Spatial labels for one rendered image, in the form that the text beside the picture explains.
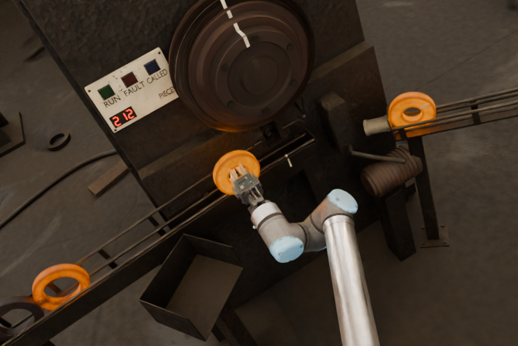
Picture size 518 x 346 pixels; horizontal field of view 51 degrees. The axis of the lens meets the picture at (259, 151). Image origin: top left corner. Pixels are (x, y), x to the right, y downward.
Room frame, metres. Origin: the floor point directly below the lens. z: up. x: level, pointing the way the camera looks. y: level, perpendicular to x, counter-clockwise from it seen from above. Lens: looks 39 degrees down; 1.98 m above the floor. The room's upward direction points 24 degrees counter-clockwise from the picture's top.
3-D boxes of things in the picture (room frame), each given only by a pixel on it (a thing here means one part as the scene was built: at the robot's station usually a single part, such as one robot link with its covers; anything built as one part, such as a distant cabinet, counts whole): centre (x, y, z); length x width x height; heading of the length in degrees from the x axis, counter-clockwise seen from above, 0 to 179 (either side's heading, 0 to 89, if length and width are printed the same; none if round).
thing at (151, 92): (1.55, 0.27, 1.15); 0.26 x 0.02 x 0.18; 99
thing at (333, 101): (1.55, -0.31, 0.68); 0.11 x 0.08 x 0.24; 9
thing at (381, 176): (1.42, -0.43, 0.27); 0.22 x 0.13 x 0.53; 99
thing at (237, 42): (1.41, -0.09, 1.11); 0.28 x 0.06 x 0.28; 99
